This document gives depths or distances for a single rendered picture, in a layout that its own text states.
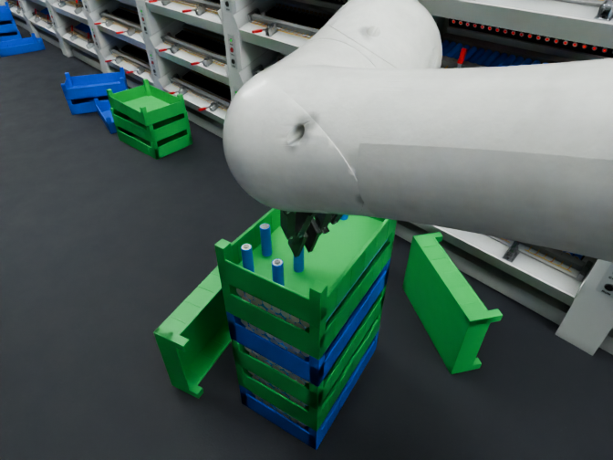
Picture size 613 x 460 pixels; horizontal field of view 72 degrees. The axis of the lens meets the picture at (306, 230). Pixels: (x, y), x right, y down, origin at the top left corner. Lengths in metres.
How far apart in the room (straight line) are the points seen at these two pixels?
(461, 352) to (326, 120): 0.89
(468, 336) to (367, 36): 0.80
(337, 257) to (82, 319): 0.81
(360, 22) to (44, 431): 1.05
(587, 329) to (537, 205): 1.09
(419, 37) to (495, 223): 0.20
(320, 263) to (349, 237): 0.09
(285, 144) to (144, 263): 1.21
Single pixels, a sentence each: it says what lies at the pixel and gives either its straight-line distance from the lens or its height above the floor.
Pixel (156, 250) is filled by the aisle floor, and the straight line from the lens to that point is 1.49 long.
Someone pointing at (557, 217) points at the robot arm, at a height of 0.81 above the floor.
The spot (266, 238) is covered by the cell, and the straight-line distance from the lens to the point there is 0.75.
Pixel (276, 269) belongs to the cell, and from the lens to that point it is 0.67.
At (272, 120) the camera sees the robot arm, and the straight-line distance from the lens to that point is 0.27.
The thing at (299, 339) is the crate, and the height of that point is 0.35.
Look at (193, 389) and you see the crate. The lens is 1.09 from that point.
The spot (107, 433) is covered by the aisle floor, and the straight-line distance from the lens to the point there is 1.12.
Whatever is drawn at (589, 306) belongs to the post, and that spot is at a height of 0.14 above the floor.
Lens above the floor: 0.92
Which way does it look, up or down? 38 degrees down
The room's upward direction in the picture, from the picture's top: straight up
